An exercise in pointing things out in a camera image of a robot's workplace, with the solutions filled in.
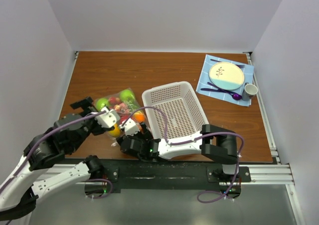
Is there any green fake apple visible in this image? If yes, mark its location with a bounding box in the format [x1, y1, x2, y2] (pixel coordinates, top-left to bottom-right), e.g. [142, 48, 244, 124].
[95, 98, 109, 111]
[119, 89, 135, 101]

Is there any fake red grape bunch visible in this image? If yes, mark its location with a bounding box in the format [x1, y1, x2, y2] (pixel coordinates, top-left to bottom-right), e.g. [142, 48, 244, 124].
[108, 97, 137, 114]

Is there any clear zip top bag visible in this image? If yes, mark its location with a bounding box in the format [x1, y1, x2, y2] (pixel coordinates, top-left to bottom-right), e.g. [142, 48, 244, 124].
[94, 88, 141, 139]

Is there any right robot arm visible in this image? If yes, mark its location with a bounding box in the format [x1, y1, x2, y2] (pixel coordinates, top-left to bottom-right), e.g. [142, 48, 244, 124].
[116, 124, 244, 182]

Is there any blue checked cloth napkin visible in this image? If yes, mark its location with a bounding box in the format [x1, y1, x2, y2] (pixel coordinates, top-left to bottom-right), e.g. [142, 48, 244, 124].
[196, 54, 254, 107]

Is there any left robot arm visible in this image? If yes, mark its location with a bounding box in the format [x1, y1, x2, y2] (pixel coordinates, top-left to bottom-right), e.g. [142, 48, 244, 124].
[0, 97, 119, 221]

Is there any purple plastic fork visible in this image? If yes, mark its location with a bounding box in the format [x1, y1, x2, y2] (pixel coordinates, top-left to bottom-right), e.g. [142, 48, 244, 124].
[200, 88, 231, 94]

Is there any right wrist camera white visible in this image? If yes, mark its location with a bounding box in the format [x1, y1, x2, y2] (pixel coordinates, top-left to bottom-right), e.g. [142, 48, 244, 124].
[119, 118, 142, 136]

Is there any purple plastic knife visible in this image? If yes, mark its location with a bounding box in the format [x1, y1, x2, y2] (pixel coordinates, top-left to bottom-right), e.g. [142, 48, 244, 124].
[210, 59, 245, 68]

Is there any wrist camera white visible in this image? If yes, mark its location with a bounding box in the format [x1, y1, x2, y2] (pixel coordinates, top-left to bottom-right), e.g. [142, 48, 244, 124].
[95, 107, 120, 129]
[119, 118, 142, 136]

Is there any yellow fake lemon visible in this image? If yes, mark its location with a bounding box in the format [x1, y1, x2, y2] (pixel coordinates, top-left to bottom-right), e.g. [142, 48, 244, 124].
[108, 124, 121, 138]

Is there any round cream blue plate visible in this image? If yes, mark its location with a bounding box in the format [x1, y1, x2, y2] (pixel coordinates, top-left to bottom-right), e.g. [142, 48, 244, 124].
[208, 62, 245, 90]

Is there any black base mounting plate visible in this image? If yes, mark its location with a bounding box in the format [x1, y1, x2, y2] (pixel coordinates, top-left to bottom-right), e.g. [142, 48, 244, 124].
[62, 157, 250, 195]

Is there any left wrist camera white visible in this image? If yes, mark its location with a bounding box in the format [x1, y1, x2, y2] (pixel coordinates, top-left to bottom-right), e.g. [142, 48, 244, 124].
[95, 107, 120, 129]

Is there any white grey mug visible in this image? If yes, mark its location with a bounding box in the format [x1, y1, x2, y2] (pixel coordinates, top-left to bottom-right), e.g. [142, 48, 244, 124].
[242, 83, 258, 101]

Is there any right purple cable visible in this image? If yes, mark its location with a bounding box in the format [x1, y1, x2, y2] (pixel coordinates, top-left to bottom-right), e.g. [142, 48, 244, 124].
[120, 106, 245, 204]

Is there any aluminium frame rail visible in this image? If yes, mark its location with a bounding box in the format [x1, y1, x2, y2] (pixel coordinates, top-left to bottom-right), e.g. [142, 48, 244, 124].
[243, 50, 305, 225]

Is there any white perforated plastic basket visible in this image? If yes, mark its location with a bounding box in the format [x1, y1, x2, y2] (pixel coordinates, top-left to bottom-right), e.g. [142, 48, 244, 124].
[142, 81, 209, 139]

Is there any green fake apple left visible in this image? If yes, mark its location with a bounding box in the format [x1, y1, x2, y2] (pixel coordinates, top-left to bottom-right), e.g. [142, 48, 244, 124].
[95, 98, 109, 111]

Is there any green fake apple top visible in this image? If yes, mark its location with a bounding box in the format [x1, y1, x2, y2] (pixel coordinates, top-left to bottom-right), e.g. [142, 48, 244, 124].
[119, 89, 135, 101]

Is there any purple plastic spoon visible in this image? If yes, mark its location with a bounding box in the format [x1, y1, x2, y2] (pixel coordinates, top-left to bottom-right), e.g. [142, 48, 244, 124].
[207, 82, 242, 101]

